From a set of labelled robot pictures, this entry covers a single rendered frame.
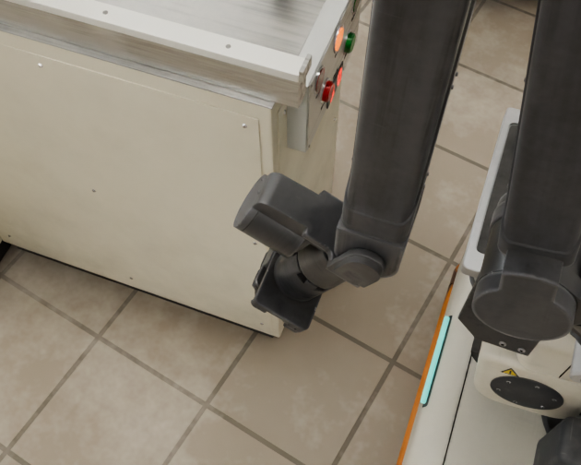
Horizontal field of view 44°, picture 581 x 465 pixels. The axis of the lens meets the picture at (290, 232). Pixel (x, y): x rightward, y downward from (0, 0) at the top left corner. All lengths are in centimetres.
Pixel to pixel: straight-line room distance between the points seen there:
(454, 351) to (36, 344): 93
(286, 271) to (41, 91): 55
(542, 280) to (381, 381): 111
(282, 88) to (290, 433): 89
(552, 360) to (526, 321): 42
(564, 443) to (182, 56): 73
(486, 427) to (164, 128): 75
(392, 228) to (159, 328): 117
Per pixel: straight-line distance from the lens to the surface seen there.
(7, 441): 168
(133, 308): 171
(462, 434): 132
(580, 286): 59
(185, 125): 100
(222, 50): 88
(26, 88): 114
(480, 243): 84
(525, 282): 54
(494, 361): 105
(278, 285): 73
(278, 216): 63
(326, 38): 98
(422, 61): 43
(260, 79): 88
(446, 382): 134
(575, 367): 71
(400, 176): 52
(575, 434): 110
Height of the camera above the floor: 152
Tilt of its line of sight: 60 degrees down
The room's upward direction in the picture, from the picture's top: straight up
